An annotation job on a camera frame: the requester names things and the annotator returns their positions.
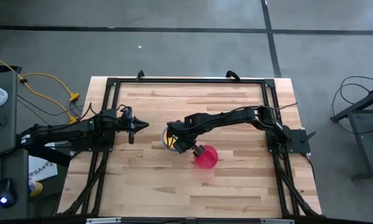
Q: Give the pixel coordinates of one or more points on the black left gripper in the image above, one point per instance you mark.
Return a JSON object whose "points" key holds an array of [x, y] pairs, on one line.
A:
{"points": [[127, 119]]}

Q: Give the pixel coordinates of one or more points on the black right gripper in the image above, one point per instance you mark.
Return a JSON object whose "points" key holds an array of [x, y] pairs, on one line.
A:
{"points": [[181, 130]]}

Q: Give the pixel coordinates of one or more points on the yellow plastic bowl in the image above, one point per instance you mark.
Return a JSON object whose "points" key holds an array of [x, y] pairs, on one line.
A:
{"points": [[170, 142]]}

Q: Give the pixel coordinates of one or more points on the red plastic bowl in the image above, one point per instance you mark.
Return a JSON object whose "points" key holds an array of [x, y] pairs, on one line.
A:
{"points": [[209, 158]]}

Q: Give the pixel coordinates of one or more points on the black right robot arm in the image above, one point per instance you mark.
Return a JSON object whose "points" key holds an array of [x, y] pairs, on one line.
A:
{"points": [[223, 117]]}

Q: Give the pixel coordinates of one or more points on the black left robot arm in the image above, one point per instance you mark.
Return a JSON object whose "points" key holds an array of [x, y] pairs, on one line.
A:
{"points": [[65, 133]]}

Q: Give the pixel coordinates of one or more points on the large white bowl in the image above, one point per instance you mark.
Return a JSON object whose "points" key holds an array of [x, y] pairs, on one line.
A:
{"points": [[162, 138]]}

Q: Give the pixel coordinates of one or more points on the black cart strut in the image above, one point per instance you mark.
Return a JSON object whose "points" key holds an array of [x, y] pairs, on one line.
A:
{"points": [[49, 158]]}

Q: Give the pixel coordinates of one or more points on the white printed cardboard box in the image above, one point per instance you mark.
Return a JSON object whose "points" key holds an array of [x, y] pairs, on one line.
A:
{"points": [[42, 171]]}

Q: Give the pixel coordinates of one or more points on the yellow and white cup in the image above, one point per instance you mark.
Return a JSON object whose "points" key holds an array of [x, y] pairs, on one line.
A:
{"points": [[35, 189]]}

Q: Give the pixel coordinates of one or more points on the grey equipment cart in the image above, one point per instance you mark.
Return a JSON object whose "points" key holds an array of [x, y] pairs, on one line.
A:
{"points": [[1, 133]]}

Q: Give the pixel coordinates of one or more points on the black computer mouse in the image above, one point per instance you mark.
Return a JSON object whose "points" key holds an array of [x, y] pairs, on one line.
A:
{"points": [[6, 193]]}

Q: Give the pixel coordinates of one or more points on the black metal side desk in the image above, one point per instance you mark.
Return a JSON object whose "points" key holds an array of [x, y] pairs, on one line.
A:
{"points": [[364, 149]]}

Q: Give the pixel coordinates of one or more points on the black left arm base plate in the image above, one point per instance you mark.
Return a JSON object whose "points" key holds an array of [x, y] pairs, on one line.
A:
{"points": [[105, 147]]}

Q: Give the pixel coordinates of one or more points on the small black frame clamp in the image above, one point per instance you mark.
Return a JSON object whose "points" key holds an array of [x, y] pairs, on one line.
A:
{"points": [[140, 74]]}

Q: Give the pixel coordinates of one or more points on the black aluminium table frame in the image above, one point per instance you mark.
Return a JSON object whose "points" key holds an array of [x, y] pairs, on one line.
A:
{"points": [[205, 81]]}

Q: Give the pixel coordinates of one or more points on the large black frame clamp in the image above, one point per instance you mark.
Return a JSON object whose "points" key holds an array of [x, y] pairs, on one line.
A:
{"points": [[233, 74]]}

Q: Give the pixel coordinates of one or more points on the silver table bracket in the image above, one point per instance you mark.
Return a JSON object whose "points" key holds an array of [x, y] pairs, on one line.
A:
{"points": [[103, 221], [276, 221]]}

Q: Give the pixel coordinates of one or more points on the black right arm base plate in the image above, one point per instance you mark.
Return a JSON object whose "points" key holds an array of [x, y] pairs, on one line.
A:
{"points": [[298, 146]]}

